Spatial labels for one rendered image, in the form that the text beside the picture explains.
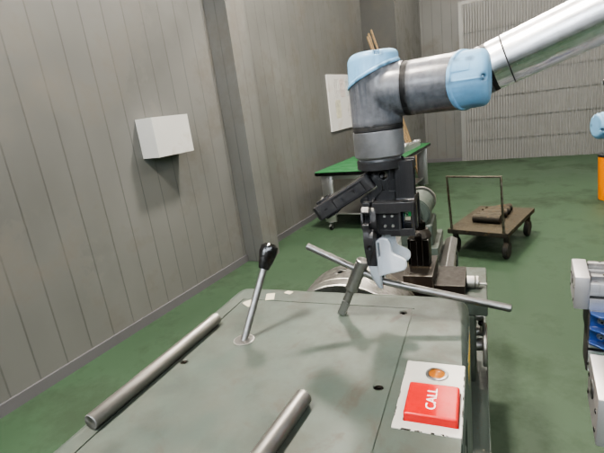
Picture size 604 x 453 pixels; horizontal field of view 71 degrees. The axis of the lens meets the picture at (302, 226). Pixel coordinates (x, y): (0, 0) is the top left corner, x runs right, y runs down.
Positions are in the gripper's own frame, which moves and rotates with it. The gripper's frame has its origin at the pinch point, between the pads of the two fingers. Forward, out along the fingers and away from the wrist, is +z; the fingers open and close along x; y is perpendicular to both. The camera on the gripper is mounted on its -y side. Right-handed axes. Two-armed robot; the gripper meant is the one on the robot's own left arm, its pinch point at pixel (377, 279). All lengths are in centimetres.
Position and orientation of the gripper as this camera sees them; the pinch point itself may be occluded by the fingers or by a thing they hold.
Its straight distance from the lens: 73.1
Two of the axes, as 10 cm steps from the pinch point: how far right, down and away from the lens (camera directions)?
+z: 1.3, 9.6, 2.6
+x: 3.6, -2.9, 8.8
